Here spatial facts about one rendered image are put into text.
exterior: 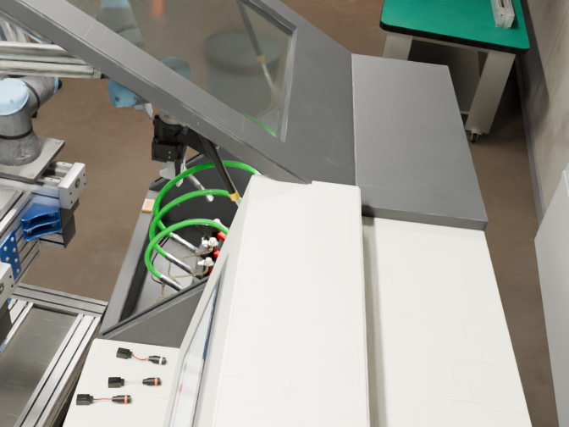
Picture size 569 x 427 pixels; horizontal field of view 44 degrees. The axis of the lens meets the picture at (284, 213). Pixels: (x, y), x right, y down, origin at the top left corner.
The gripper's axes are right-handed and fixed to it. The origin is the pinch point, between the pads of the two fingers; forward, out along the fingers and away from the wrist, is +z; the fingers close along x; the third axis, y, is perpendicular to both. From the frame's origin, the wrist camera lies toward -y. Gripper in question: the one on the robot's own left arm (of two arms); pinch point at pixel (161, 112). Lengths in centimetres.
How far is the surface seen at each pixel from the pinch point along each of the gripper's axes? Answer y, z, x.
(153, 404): -8, 69, 44
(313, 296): -72, 50, 52
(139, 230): 24.4, 29.0, 3.2
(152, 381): -7, 64, 41
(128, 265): 19.5, 37.5, 15.6
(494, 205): 24, 87, -243
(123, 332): 3, 52, 37
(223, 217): 19.5, 34.9, -28.2
